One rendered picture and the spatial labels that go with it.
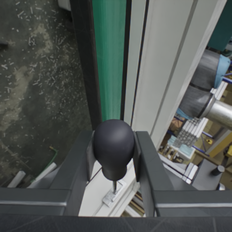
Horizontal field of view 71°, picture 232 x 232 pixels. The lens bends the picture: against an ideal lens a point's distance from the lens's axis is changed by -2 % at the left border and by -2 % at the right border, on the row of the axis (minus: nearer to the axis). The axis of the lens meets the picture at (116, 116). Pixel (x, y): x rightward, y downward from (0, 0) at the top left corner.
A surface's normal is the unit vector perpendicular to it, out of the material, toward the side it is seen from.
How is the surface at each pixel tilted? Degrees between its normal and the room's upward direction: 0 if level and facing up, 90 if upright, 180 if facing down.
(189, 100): 84
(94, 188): 90
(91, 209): 90
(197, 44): 90
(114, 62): 0
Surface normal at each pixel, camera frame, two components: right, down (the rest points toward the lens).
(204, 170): 0.00, -0.60
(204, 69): -0.55, 0.30
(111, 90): 0.79, 0.50
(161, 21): -0.61, 0.63
